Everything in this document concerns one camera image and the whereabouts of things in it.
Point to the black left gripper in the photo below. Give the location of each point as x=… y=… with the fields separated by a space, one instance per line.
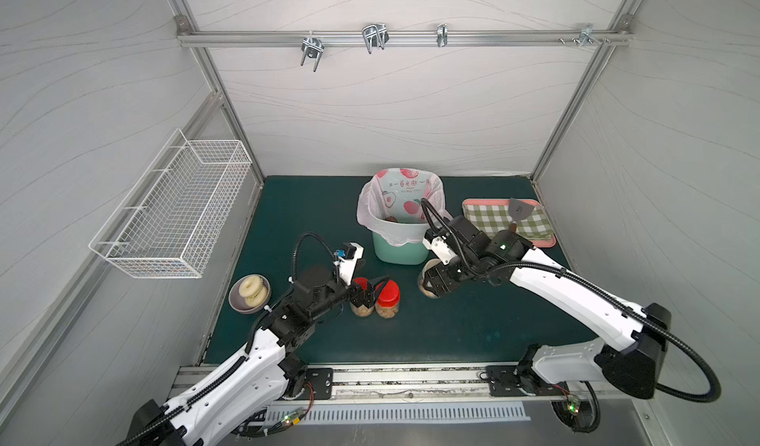
x=356 y=293

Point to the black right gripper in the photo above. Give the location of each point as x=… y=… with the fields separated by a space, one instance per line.
x=445 y=276

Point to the glass peanut jar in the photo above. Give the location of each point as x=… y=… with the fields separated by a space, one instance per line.
x=429 y=281

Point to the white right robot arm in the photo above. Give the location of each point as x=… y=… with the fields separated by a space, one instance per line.
x=631 y=341

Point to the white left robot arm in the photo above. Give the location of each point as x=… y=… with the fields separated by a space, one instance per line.
x=264 y=370

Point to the red lid peanut jar left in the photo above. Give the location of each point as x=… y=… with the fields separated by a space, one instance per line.
x=362 y=300

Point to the mint green trash bin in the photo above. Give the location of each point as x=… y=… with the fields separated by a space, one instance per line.
x=409 y=254

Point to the green white checkered cloth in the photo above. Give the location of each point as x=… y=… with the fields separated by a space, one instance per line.
x=491 y=219

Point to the pink plastic tray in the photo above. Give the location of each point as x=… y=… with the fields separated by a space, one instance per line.
x=506 y=235

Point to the pink white plastic bin bag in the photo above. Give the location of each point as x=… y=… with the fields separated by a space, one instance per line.
x=390 y=204

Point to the grey bowl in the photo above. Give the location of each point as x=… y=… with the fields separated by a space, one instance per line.
x=236 y=302

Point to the metal hook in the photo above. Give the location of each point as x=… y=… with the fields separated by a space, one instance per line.
x=312 y=49
x=586 y=37
x=375 y=36
x=442 y=35

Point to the aluminium crossbar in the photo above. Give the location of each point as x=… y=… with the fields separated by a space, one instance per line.
x=397 y=38

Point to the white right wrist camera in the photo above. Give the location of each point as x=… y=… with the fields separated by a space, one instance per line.
x=439 y=246

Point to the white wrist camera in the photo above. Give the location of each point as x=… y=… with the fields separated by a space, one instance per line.
x=348 y=257
x=439 y=246

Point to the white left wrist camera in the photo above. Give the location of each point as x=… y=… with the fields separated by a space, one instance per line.
x=348 y=257

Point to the steel spatula wooden handle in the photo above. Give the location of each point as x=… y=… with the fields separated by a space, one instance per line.
x=518 y=211

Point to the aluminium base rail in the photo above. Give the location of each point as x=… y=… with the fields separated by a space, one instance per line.
x=414 y=382

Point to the white slotted cable duct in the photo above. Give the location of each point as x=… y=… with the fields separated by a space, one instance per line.
x=425 y=413

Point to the white wire basket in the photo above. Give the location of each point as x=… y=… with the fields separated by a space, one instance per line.
x=168 y=224

